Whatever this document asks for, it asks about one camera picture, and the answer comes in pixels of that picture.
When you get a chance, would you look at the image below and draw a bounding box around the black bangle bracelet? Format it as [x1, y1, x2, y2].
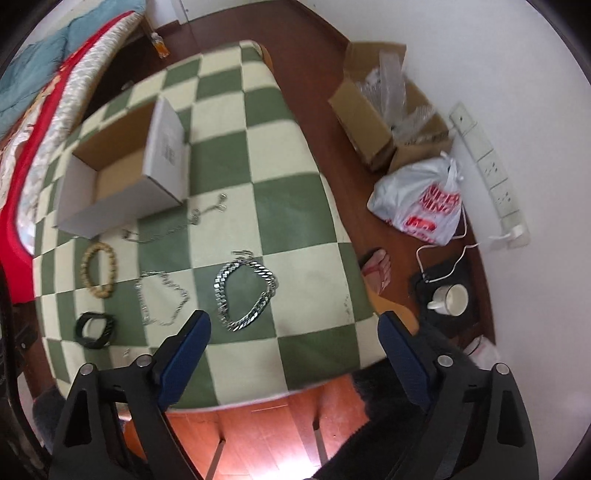
[75, 311, 116, 350]

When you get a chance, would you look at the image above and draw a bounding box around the thin silver chain necklace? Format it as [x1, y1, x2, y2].
[134, 270, 191, 328]

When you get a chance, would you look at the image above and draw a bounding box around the wooden bead bracelet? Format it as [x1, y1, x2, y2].
[80, 242, 118, 299]

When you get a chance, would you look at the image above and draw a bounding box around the thick silver curb chain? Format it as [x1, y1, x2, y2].
[213, 250, 280, 332]

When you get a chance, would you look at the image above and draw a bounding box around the white cardboard jewelry box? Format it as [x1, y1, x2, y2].
[55, 96, 188, 239]

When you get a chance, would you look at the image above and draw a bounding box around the white ceramic mug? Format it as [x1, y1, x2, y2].
[427, 284, 470, 317]

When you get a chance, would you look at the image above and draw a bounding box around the black square mat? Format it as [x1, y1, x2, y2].
[409, 259, 480, 338]

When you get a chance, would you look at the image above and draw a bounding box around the pink slipper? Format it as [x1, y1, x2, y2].
[360, 248, 392, 295]

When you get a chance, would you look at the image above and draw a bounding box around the green checkered tablecloth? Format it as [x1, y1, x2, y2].
[33, 40, 384, 409]

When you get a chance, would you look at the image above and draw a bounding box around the diamond patterned mattress sheet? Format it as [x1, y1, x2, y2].
[13, 13, 153, 257]

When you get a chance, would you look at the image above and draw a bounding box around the white red plastic bag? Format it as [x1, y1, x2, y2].
[367, 153, 462, 246]

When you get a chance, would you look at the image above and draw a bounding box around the white power strip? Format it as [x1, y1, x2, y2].
[449, 102, 531, 249]

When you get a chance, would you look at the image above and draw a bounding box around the brown cardboard box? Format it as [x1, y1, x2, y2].
[329, 42, 453, 172]

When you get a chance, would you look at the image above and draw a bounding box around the red patterned blanket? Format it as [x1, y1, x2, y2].
[0, 11, 139, 305]

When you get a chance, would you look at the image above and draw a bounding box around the clear bubble wrap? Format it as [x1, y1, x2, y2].
[356, 50, 435, 144]

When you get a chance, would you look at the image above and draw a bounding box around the blue quilt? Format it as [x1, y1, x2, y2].
[1, 1, 146, 137]

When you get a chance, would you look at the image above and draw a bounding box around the orange drink bottle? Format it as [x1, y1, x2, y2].
[150, 32, 170, 59]

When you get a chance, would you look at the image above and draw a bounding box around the white charger plug cable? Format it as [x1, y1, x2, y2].
[414, 202, 525, 284]

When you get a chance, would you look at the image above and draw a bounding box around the long thin clasp chain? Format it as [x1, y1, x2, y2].
[121, 193, 230, 245]

